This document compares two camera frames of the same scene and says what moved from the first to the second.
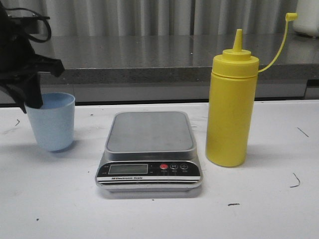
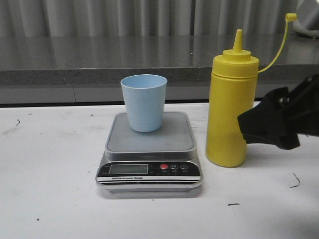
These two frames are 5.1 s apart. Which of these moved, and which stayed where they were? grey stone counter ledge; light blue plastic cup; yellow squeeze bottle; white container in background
Moved: light blue plastic cup
Stayed: white container in background; grey stone counter ledge; yellow squeeze bottle
